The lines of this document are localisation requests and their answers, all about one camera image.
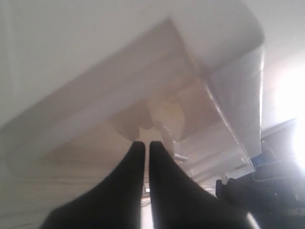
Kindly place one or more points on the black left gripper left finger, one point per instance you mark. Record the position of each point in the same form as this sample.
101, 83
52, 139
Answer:
115, 203

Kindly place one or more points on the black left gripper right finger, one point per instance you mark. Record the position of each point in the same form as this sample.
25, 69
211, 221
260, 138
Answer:
180, 203

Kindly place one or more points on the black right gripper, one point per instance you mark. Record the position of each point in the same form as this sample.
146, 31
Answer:
274, 194

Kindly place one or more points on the clear drawer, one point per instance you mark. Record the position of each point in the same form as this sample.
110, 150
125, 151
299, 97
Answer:
210, 125

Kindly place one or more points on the white plastic drawer cabinet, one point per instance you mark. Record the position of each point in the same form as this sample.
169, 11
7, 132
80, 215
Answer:
73, 88

